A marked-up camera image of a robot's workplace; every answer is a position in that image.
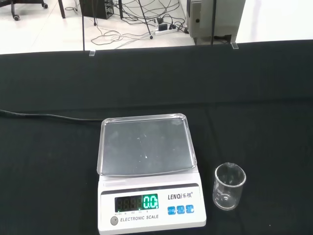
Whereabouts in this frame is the white electronic balance steel pan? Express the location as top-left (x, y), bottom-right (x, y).
top-left (96, 113), bottom-right (207, 235)

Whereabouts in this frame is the black computer case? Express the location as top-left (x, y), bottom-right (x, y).
top-left (79, 0), bottom-right (114, 20)

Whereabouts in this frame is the dark desk leg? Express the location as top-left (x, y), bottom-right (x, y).
top-left (58, 0), bottom-right (67, 19)

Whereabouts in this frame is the black bench cloth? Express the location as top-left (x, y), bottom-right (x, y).
top-left (0, 39), bottom-right (313, 235)

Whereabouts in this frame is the grey metal cabinet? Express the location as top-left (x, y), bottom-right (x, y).
top-left (187, 0), bottom-right (246, 45)

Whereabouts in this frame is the white power strip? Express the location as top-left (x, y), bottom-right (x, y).
top-left (154, 18), bottom-right (177, 36)

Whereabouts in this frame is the white floor cable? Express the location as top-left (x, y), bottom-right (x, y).
top-left (91, 23), bottom-right (157, 46)

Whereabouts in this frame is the black office chair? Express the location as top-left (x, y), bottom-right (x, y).
top-left (0, 0), bottom-right (49, 21)

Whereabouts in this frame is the thin black tripod leg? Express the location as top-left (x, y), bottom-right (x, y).
top-left (82, 0), bottom-right (86, 51)
top-left (210, 0), bottom-right (218, 46)
top-left (138, 0), bottom-right (154, 40)

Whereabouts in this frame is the black balance power cable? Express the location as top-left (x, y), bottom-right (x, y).
top-left (0, 109), bottom-right (105, 122)

